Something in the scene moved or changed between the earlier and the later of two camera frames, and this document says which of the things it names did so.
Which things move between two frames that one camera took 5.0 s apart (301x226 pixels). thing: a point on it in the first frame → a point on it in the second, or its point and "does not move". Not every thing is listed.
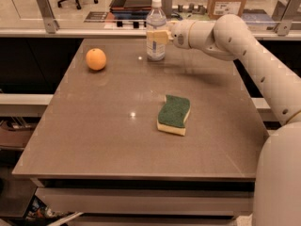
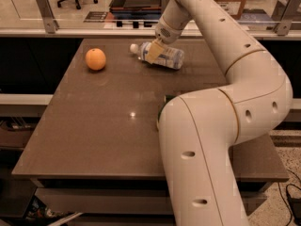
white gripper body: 180,34 → 166,32
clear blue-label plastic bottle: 156,21 → 171,57
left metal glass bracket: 51,24 does not move
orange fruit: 96,58 does not move
